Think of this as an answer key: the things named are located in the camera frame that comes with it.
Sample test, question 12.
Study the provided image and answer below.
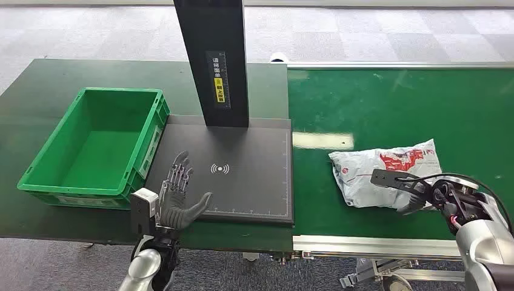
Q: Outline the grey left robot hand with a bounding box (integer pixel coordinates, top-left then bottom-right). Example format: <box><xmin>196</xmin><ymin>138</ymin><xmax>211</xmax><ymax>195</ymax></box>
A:
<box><xmin>159</xmin><ymin>150</ymin><xmax>213</xmax><ymax>230</ymax></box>

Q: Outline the black scanner column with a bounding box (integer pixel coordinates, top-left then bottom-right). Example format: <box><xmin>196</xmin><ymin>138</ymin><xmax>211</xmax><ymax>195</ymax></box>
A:
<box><xmin>173</xmin><ymin>0</ymin><xmax>250</xmax><ymax>128</ymax></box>

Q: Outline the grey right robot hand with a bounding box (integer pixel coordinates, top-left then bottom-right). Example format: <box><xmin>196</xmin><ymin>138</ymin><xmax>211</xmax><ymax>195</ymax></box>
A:
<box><xmin>396</xmin><ymin>182</ymin><xmax>437</xmax><ymax>216</ymax></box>

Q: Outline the green conveyor belt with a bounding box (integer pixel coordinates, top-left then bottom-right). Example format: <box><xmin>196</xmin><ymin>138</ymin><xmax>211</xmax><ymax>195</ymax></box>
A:
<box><xmin>287</xmin><ymin>68</ymin><xmax>514</xmax><ymax>241</ymax></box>

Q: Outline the dark green table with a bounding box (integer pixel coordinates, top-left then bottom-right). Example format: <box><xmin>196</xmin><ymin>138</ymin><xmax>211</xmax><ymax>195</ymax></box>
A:
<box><xmin>0</xmin><ymin>59</ymin><xmax>294</xmax><ymax>253</ymax></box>

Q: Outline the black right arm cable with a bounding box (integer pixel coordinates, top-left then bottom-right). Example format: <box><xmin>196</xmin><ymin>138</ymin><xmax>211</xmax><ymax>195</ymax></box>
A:
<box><xmin>395</xmin><ymin>172</ymin><xmax>514</xmax><ymax>238</ymax></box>

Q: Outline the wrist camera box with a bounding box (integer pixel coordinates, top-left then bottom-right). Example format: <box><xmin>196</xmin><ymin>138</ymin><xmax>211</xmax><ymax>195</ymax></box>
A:
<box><xmin>370</xmin><ymin>169</ymin><xmax>422</xmax><ymax>195</ymax></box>
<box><xmin>130</xmin><ymin>187</ymin><xmax>160</xmax><ymax>236</ymax></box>

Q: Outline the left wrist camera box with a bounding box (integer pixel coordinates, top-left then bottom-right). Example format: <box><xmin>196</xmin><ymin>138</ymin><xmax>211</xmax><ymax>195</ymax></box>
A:
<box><xmin>130</xmin><ymin>187</ymin><xmax>160</xmax><ymax>236</ymax></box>

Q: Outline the black scanner base platform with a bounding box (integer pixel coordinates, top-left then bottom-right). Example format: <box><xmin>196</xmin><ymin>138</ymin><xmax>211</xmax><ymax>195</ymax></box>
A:
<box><xmin>144</xmin><ymin>115</ymin><xmax>295</xmax><ymax>227</ymax></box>

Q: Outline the grey caster wheel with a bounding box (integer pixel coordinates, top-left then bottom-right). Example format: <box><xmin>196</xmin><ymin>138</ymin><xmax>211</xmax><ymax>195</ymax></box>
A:
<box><xmin>382</xmin><ymin>274</ymin><xmax>413</xmax><ymax>291</ymax></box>

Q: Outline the green plastic crate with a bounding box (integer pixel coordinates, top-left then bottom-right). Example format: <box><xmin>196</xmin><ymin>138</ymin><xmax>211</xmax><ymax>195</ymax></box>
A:
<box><xmin>16</xmin><ymin>87</ymin><xmax>171</xmax><ymax>210</ymax></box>

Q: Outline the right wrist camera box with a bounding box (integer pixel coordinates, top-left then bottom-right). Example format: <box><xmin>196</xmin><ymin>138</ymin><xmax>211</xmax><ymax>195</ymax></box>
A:
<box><xmin>370</xmin><ymin>169</ymin><xmax>422</xmax><ymax>195</ymax></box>

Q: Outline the grey poly mailer package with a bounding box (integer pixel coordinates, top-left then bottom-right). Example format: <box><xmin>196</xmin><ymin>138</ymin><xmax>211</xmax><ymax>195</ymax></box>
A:
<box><xmin>328</xmin><ymin>139</ymin><xmax>442</xmax><ymax>210</ymax></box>

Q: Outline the black yellow column label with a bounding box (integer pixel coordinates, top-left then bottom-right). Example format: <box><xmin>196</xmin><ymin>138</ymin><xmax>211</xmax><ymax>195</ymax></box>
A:
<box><xmin>205</xmin><ymin>50</ymin><xmax>232</xmax><ymax>110</ymax></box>

